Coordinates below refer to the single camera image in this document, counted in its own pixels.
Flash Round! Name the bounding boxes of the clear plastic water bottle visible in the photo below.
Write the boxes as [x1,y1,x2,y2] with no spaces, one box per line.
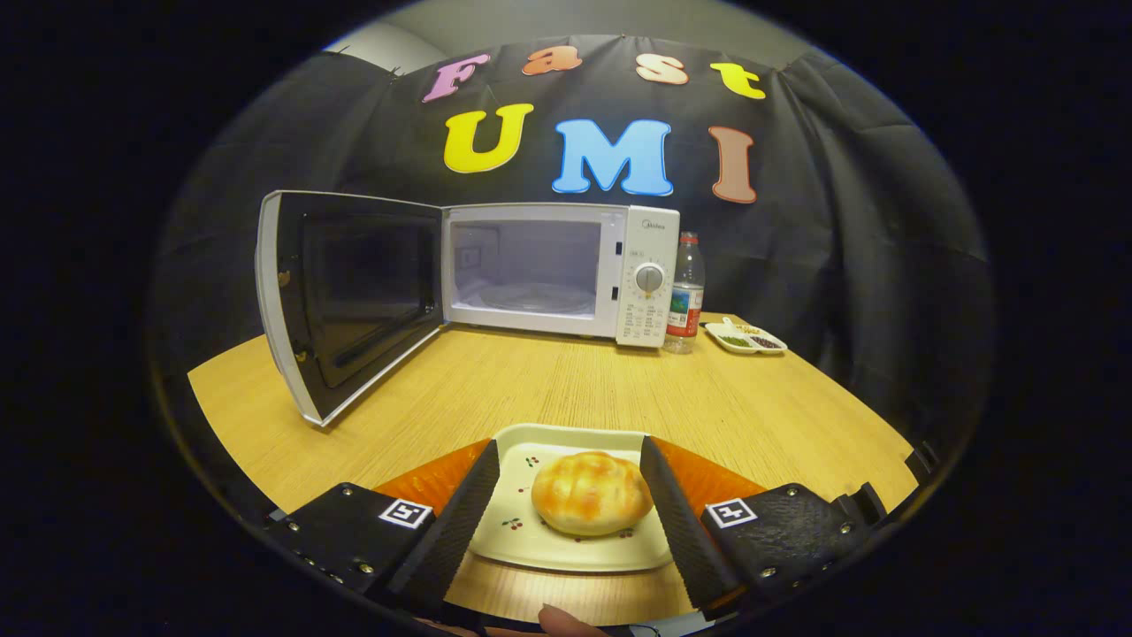
[663,232,707,355]

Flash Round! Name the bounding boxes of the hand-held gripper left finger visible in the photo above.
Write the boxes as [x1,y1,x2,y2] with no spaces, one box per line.
[265,437,501,620]

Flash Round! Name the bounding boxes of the white microwave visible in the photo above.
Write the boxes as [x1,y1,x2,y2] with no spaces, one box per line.
[255,189,682,428]

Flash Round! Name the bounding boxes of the white cherry print plate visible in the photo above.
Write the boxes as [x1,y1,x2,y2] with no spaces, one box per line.
[469,423,675,573]

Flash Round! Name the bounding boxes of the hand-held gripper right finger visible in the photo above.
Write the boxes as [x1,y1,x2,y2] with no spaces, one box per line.
[639,435,878,620]

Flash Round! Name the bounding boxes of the glass turntable plate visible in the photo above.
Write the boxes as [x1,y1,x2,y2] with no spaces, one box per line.
[478,283,598,317]

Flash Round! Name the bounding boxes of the golden bread bun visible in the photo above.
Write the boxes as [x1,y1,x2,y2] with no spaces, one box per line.
[531,450,655,537]

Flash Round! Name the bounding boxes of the white divided dish with beans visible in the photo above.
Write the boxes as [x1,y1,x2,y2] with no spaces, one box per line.
[705,317,788,356]

